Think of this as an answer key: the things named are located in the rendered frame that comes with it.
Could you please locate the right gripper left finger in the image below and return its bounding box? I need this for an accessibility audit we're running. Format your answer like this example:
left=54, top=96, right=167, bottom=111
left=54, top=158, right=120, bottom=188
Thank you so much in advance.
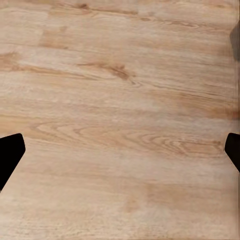
left=0, top=133, right=26, bottom=192

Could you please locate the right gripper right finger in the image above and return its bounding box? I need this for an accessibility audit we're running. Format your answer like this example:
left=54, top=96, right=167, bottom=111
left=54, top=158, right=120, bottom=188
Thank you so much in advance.
left=224, top=133, right=240, bottom=172

